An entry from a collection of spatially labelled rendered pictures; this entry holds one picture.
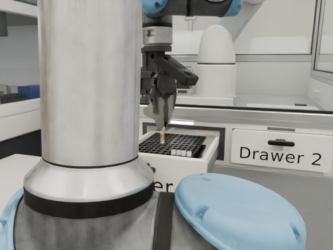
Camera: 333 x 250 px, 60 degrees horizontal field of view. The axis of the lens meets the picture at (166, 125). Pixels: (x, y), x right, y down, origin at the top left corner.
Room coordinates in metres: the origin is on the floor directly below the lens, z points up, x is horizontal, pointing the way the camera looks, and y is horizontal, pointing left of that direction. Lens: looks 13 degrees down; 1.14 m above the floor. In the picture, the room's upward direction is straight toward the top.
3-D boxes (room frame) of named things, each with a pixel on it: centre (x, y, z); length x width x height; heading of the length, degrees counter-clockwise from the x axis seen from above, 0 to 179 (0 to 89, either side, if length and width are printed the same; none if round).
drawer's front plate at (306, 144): (0.86, -0.35, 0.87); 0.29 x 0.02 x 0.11; 72
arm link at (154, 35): (0.75, 0.02, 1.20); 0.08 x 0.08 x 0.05
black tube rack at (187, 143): (0.84, -0.01, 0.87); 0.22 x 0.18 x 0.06; 162
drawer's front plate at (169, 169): (0.65, 0.05, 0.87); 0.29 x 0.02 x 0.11; 72
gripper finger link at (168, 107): (0.76, 0.01, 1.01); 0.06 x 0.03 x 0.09; 52
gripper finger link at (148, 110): (0.73, 0.04, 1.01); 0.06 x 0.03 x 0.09; 52
